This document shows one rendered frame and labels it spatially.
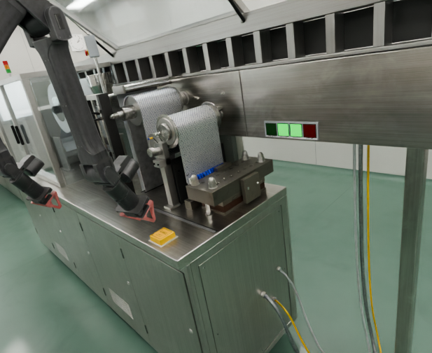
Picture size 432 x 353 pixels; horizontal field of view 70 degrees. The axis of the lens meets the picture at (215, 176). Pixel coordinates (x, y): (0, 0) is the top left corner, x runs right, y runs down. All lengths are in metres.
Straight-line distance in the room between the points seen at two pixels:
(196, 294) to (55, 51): 0.87
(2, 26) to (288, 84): 0.92
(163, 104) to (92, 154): 0.75
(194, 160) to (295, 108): 0.47
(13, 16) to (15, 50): 6.04
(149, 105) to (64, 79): 0.71
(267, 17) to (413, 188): 0.85
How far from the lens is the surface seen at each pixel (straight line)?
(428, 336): 2.11
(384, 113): 1.15
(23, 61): 6.84
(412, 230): 1.47
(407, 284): 1.62
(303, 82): 1.24
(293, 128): 1.29
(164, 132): 1.32
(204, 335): 1.32
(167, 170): 1.38
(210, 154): 1.42
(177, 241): 1.17
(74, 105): 0.85
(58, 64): 0.84
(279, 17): 1.29
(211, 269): 1.20
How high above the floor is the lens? 1.50
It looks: 20 degrees down
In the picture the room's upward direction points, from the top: 10 degrees counter-clockwise
